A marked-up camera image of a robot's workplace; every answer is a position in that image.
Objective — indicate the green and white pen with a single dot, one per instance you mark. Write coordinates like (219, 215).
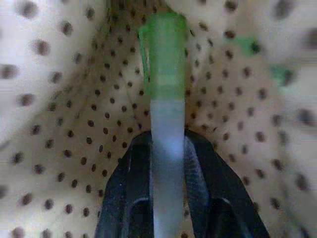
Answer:
(168, 74)

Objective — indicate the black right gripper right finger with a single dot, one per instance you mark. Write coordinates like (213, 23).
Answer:
(218, 193)

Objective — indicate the grey checkered pencil pouch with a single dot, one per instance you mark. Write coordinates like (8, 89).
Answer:
(49, 124)

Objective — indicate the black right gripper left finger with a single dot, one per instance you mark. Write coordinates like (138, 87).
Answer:
(128, 188)

